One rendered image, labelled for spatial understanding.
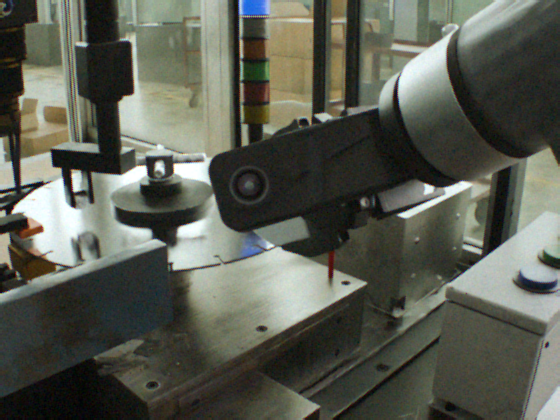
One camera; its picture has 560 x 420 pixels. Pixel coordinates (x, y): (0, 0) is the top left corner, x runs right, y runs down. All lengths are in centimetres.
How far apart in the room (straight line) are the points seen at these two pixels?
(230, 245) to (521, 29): 35
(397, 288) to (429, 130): 50
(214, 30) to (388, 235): 63
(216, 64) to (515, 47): 101
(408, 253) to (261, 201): 46
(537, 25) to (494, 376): 42
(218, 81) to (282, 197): 91
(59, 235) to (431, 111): 39
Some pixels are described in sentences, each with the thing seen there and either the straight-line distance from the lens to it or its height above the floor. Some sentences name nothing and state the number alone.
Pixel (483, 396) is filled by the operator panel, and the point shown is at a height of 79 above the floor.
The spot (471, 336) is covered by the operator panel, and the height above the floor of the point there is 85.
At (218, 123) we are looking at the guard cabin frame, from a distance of 125.
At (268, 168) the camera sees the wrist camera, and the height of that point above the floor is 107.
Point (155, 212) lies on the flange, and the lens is 59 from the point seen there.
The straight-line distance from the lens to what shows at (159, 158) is 61.
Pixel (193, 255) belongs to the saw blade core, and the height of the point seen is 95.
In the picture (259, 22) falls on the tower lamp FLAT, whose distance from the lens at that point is 86.
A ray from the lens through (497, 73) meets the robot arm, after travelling 27.
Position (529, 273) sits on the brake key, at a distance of 62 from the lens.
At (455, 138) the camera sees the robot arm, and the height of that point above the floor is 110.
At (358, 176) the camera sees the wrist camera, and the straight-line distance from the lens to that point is 33.
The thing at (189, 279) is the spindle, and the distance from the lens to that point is 66.
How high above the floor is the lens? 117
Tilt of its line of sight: 21 degrees down
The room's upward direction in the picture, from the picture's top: straight up
